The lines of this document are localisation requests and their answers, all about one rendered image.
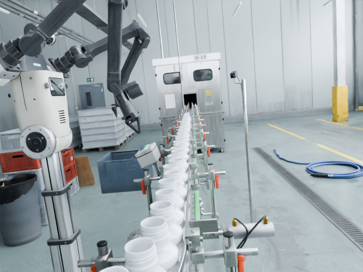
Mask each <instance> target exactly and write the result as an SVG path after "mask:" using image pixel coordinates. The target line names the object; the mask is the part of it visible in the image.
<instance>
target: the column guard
mask: <svg viewBox="0 0 363 272"><path fill-rule="evenodd" d="M332 113H333V122H338V123H340V122H347V121H348V85H345V86H332Z"/></svg>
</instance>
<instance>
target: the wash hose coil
mask: <svg viewBox="0 0 363 272"><path fill-rule="evenodd" d="M273 151H275V154H276V155H277V156H279V158H281V159H283V160H285V161H287V162H292V163H295V164H305V165H307V167H306V171H307V172H308V173H310V175H311V176H316V177H325V178H337V179H344V178H355V177H359V176H362V175H363V166H362V165H360V164H356V163H353V162H347V161H318V162H311V163H303V162H294V161H289V160H286V159H284V158H282V157H280V155H279V154H277V151H276V149H273ZM333 164H337V165H347V166H352V167H355V168H357V170H356V171H353V172H348V173H323V172H317V171H315V170H314V168H315V167H317V166H321V165H333ZM361 170H362V171H361Z"/></svg>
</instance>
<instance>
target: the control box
mask: <svg viewBox="0 0 363 272"><path fill-rule="evenodd" d="M135 157H136V158H137V161H138V163H139V164H140V166H141V168H145V167H147V166H149V165H151V164H153V165H154V167H155V170H156V172H157V175H158V176H160V175H162V174H161V172H160V171H159V170H158V167H157V163H156V162H157V161H158V159H159V157H160V151H159V149H158V147H157V145H156V143H155V142H153V143H151V144H149V145H147V146H146V148H145V149H143V150H139V151H138V152H137V153H136V154H135Z"/></svg>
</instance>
